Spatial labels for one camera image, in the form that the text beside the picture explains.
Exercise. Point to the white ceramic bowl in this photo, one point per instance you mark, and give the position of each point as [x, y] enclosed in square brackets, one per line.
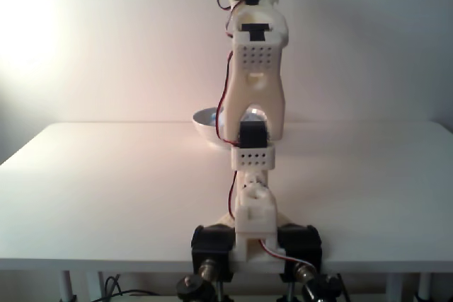
[205, 128]

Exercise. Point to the black table clamp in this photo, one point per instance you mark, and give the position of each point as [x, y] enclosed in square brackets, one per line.
[301, 245]
[212, 245]

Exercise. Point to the white table leg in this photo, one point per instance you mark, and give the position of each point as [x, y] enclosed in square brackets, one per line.
[394, 288]
[64, 286]
[423, 288]
[93, 288]

